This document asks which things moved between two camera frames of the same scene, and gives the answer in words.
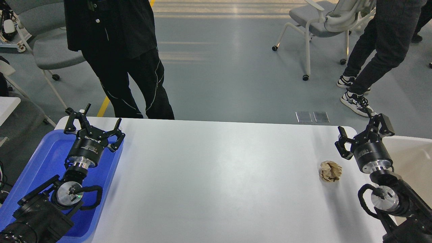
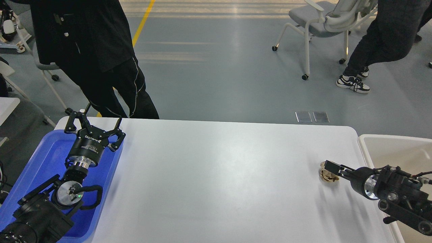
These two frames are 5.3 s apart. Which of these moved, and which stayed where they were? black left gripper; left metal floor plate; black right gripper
Moved: black right gripper
Stayed: black left gripper; left metal floor plate
